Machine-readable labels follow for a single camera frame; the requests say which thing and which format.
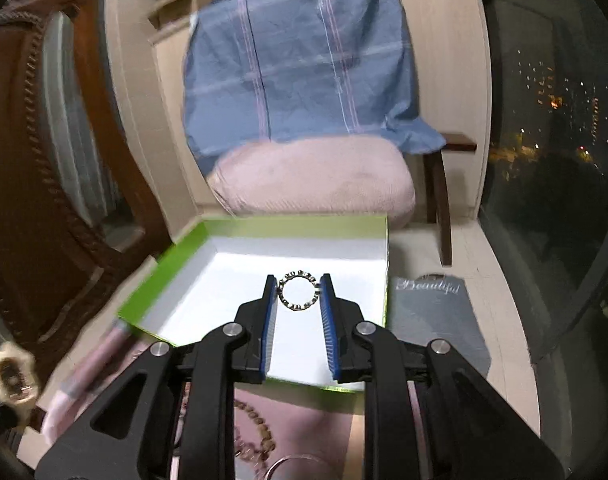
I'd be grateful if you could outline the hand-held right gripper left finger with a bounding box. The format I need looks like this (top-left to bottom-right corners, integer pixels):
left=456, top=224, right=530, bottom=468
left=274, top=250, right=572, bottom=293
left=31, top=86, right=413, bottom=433
left=35, top=274, right=278, bottom=480

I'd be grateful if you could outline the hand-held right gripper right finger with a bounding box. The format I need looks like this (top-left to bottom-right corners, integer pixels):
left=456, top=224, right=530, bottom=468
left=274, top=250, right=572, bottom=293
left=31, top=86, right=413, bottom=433
left=320, top=273, right=568, bottom=480

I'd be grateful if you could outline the silver chain bracelet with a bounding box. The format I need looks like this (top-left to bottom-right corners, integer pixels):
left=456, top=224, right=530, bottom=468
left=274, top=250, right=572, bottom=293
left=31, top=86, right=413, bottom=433
left=278, top=270, right=319, bottom=312

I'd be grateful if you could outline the green cardboard box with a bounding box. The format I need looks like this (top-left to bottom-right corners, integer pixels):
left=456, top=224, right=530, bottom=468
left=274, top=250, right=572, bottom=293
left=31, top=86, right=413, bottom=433
left=116, top=214, right=390, bottom=393

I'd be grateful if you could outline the brown bead bracelet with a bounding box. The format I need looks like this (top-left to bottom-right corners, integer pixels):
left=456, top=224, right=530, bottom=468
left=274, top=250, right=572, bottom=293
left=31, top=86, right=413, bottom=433
left=233, top=400, right=279, bottom=461

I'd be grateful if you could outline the pink bead bracelet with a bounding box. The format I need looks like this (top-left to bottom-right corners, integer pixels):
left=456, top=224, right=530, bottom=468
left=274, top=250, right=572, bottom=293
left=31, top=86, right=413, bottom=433
left=234, top=427, right=270, bottom=471

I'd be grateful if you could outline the pink striped cloth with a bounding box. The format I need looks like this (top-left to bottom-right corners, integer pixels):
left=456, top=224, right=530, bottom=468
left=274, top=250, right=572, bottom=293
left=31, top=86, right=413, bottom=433
left=39, top=330, right=435, bottom=480

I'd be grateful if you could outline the grey printed mat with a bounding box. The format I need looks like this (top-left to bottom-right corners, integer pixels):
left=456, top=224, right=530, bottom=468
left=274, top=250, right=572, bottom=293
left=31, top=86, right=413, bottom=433
left=386, top=274, right=492, bottom=378

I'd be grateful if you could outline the clear glass bangle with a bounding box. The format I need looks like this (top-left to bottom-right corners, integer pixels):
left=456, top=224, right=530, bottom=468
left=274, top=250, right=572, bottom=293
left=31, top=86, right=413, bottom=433
left=264, top=454, right=345, bottom=480

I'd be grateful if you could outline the pink seat cushion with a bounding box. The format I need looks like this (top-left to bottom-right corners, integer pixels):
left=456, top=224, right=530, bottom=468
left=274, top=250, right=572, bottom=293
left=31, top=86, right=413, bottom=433
left=206, top=135, right=417, bottom=228

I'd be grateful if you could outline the dark wooden armchair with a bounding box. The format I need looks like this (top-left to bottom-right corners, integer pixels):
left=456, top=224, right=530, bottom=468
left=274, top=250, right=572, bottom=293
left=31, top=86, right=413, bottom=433
left=423, top=132, right=478, bottom=267

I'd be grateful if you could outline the carved brown wooden chair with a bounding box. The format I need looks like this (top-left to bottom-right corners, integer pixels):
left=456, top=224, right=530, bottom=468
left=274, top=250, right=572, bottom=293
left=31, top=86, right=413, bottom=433
left=0, top=0, right=170, bottom=361

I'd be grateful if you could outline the blue plaid cloth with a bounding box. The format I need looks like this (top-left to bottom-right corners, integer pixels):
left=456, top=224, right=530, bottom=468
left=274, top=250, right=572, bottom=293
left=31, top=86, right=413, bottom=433
left=183, top=0, right=445, bottom=173

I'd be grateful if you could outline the dark window glass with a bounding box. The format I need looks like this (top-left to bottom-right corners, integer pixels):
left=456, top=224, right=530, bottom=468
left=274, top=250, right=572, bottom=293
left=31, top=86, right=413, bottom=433
left=476, top=0, right=608, bottom=411

